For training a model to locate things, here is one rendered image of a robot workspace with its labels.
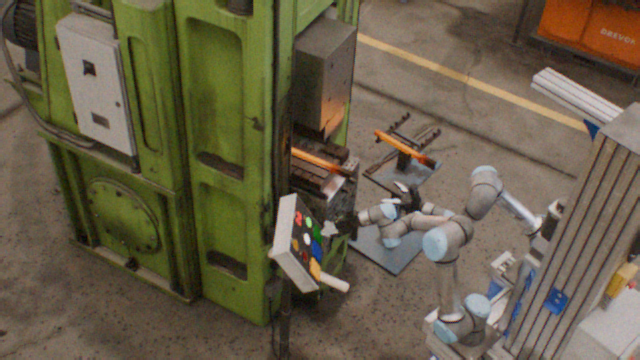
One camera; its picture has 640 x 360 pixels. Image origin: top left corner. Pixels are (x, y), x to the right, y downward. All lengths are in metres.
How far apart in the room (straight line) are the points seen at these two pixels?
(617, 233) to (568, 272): 0.32
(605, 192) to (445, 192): 2.55
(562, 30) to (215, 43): 4.18
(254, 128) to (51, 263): 2.01
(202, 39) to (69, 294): 2.01
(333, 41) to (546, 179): 2.65
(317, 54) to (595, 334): 1.57
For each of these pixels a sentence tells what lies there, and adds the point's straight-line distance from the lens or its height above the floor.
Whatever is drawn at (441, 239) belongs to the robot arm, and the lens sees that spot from 2.71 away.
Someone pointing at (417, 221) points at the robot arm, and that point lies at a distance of 3.06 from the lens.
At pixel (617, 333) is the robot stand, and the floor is 1.23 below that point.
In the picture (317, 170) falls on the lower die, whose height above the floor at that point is 0.99.
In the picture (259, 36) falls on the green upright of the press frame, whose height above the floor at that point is 1.95.
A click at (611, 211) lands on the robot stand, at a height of 1.77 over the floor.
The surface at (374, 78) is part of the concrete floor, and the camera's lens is 5.86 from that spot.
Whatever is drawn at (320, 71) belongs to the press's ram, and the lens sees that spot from 2.97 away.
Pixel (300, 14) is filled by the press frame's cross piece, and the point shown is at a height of 1.91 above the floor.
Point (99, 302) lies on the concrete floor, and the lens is 4.32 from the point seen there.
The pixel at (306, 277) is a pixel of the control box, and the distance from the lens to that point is 3.01.
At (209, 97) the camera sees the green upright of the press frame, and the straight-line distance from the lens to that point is 3.14.
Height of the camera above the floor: 3.43
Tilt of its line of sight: 44 degrees down
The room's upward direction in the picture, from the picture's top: 4 degrees clockwise
